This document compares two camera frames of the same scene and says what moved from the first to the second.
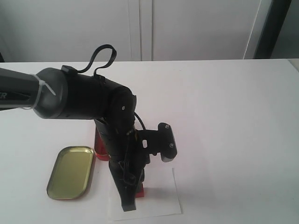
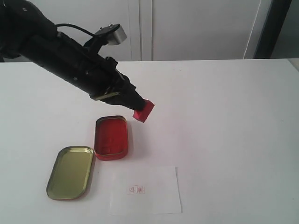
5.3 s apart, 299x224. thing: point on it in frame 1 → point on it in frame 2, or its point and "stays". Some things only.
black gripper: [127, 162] → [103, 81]
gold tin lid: [72, 173] stays
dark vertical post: [277, 12] stays
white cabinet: [70, 31] stays
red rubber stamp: [140, 193] → [143, 115]
